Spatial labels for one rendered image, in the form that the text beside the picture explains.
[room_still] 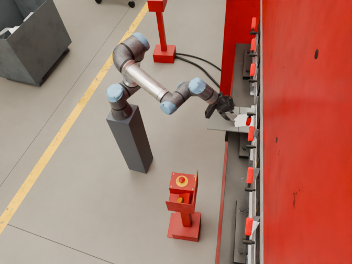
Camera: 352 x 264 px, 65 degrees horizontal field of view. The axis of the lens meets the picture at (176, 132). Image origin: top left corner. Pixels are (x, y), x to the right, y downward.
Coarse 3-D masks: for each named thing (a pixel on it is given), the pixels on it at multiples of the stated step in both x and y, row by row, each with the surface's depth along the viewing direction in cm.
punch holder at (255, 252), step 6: (258, 228) 95; (252, 234) 104; (258, 234) 93; (252, 240) 103; (258, 240) 92; (252, 246) 102; (258, 246) 91; (252, 252) 100; (258, 252) 90; (252, 258) 99; (258, 258) 89
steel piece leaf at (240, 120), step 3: (243, 114) 163; (246, 114) 163; (237, 117) 162; (240, 117) 162; (243, 117) 162; (246, 117) 161; (237, 120) 161; (240, 120) 160; (243, 120) 160; (234, 123) 158; (237, 123) 160; (240, 123) 159; (243, 123) 159; (234, 126) 159; (237, 126) 158; (240, 126) 158
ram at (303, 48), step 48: (288, 0) 82; (336, 0) 44; (288, 48) 76; (336, 48) 42; (288, 96) 70; (336, 96) 40; (288, 144) 65; (336, 144) 38; (288, 192) 61; (336, 192) 37; (288, 240) 58; (336, 240) 36
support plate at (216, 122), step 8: (216, 112) 166; (240, 112) 164; (208, 120) 162; (216, 120) 162; (224, 120) 162; (208, 128) 159; (216, 128) 159; (224, 128) 158; (232, 128) 158; (240, 128) 158; (248, 128) 157
